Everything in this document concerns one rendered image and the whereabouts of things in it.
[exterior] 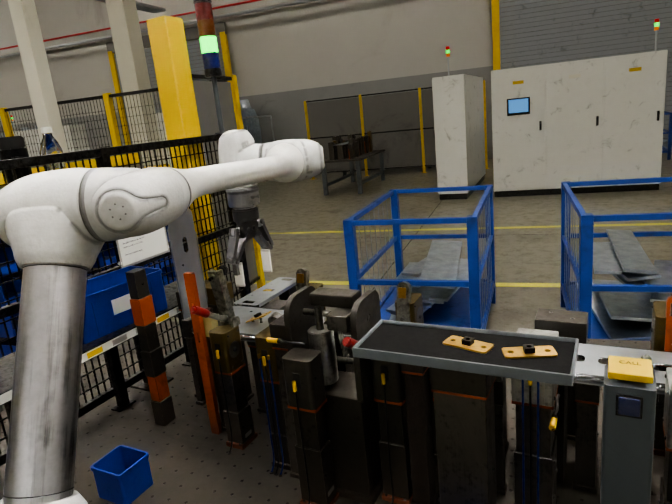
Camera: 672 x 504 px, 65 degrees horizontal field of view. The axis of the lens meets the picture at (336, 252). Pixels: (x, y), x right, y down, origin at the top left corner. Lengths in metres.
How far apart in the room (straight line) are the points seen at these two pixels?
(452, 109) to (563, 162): 1.92
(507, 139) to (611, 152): 1.53
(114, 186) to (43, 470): 0.46
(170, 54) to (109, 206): 1.37
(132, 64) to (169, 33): 6.55
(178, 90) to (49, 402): 1.49
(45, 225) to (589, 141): 8.56
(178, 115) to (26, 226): 1.29
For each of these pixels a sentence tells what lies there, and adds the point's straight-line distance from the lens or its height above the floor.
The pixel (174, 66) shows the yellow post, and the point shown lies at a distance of 2.23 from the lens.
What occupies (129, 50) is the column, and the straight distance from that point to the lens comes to 8.81.
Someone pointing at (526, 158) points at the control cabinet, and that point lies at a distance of 9.06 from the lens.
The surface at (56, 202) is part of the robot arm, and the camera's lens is 1.00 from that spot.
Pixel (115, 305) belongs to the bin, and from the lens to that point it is 1.68.
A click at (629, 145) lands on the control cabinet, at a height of 0.70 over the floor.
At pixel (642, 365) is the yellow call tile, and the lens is 0.95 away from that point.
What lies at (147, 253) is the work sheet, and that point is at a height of 1.17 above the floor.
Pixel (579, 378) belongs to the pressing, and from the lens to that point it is 1.24.
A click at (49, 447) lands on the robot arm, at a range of 1.00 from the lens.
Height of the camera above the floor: 1.58
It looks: 14 degrees down
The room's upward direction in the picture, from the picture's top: 6 degrees counter-clockwise
